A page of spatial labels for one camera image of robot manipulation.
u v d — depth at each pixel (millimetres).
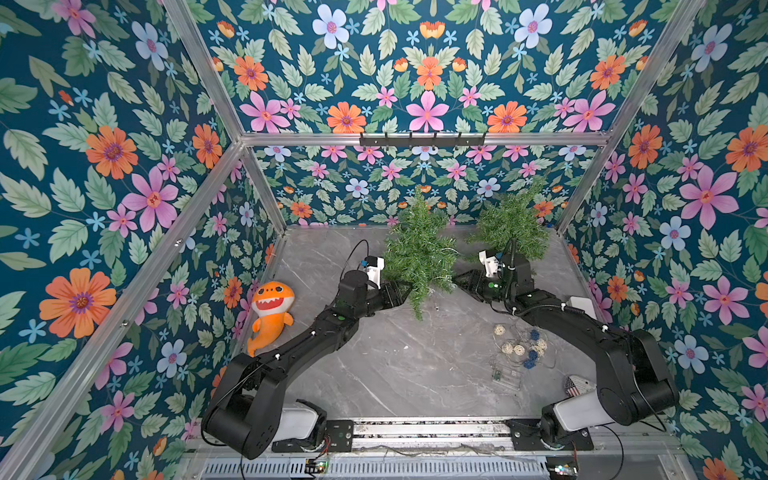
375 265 766
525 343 887
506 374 826
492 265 814
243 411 425
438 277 817
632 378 436
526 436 730
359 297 653
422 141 922
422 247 766
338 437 735
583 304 932
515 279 685
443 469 766
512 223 836
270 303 885
